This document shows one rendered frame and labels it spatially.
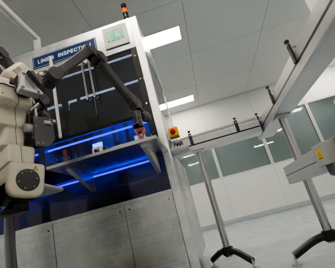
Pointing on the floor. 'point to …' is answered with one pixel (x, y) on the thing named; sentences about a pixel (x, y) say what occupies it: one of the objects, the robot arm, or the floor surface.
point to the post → (167, 148)
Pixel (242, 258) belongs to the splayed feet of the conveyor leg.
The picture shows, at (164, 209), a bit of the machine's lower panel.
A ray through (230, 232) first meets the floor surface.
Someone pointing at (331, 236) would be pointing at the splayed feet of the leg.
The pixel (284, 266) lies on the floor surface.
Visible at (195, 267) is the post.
